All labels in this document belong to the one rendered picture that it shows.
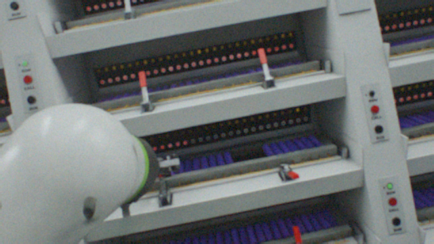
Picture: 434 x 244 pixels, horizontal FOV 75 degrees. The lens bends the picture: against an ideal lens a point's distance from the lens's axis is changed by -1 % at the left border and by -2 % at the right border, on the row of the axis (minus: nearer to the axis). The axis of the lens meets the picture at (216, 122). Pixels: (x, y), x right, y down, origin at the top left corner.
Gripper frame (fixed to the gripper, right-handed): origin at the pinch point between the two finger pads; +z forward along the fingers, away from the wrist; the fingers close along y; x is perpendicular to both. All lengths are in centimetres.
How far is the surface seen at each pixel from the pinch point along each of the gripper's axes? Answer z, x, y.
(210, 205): 1.5, -9.1, 9.5
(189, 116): -1.4, 9.6, 8.7
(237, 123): 13.5, 8.8, 19.6
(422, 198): 15, -20, 62
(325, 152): 6.1, -3.2, 37.5
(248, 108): -1.1, 9.1, 21.3
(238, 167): 6.2, -2.7, 17.1
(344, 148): 3.8, -3.1, 41.3
